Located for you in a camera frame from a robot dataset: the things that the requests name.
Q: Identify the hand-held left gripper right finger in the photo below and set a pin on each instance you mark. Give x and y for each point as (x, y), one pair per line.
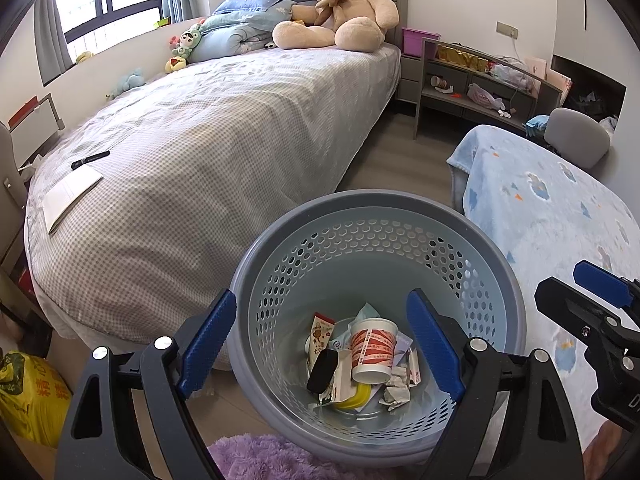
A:
(435, 345)

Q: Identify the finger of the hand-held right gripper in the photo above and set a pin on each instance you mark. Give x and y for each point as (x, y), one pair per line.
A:
(570, 305)
(600, 280)

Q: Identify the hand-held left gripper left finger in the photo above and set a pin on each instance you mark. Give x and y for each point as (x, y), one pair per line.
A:
(207, 345)

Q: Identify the pale purple long box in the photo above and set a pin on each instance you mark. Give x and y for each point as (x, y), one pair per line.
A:
(404, 347)

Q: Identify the lined paper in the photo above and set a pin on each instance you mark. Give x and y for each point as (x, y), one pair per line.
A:
(395, 390)

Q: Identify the red white paper cup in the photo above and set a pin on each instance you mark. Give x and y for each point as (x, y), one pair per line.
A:
(372, 350)

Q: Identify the white teal plastic pouch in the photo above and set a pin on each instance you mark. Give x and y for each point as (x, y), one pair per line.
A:
(362, 312)

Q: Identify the yellow rimmed clear lid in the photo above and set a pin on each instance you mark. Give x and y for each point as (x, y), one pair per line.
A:
(355, 400)

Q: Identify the red cream snack wrapper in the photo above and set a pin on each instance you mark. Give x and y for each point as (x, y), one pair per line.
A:
(320, 332)

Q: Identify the white green carton box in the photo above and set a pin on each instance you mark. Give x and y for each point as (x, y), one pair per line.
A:
(324, 370)

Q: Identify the grey perforated plastic basket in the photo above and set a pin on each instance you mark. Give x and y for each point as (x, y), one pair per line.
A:
(350, 250)

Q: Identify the person's right forearm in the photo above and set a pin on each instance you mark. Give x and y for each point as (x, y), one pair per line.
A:
(612, 452)

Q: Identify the light blue printed blanket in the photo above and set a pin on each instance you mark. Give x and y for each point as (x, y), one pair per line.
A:
(540, 220)

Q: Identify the purple fluffy rug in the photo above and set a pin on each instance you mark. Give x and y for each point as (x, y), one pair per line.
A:
(280, 460)

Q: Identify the grey round back chair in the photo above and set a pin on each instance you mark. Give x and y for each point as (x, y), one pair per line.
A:
(577, 137)

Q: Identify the blue cloth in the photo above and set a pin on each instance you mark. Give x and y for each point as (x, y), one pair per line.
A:
(536, 125)

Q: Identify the bed with grey checked sheet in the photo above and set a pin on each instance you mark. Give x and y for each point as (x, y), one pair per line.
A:
(200, 160)

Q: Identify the yellow bag with red print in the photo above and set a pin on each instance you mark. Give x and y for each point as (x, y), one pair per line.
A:
(30, 400)

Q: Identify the white crumpled tissue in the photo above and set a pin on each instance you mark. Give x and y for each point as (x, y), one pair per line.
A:
(504, 114)

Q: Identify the white paper sheet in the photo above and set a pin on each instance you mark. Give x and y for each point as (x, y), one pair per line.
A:
(70, 195)

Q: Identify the pink gift boxes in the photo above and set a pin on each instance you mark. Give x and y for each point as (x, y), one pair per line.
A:
(547, 77)

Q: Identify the pink white plastic bag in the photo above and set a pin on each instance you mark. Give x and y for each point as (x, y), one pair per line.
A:
(485, 96)

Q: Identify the black pen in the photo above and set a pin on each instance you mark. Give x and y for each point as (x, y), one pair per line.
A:
(90, 160)

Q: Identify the clear plastic bag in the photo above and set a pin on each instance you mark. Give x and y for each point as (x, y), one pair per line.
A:
(510, 72)

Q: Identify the grey shelf desk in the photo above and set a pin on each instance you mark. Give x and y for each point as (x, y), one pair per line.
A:
(450, 105)

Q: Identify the grey furniture panel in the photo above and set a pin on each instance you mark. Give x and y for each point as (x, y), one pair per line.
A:
(10, 195)

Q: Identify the small lying paper cup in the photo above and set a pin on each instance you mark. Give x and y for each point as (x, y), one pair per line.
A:
(440, 82)

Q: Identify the gold foil packets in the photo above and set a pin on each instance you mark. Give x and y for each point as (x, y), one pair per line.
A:
(462, 57)

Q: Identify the grey bedside drawer cabinet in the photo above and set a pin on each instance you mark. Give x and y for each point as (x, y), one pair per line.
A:
(407, 77)

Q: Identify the small blue plush toy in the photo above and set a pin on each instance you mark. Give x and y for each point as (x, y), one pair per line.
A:
(127, 82)

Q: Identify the yellow red plush toy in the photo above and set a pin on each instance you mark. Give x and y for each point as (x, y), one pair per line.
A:
(176, 64)

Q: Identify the pink plastic box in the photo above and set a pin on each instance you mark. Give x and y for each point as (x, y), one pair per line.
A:
(420, 42)

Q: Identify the green plush doll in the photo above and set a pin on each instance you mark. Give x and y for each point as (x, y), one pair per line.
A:
(189, 40)

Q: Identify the folded light blue quilt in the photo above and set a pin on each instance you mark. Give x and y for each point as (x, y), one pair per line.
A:
(230, 37)

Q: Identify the yellow toy on windowsill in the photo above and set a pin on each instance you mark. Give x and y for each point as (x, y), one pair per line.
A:
(84, 57)

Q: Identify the grey blue window curtain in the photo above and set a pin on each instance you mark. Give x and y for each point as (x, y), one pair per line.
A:
(52, 40)

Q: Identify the blue printed pillow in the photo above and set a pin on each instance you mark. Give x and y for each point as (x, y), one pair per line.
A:
(250, 2)

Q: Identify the large beige teddy bear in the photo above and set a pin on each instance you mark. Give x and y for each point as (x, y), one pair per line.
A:
(350, 10)

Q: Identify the beige wall socket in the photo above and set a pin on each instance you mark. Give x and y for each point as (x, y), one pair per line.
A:
(507, 30)

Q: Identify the white panel with grey frame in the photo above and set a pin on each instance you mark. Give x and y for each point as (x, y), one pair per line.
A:
(35, 127)

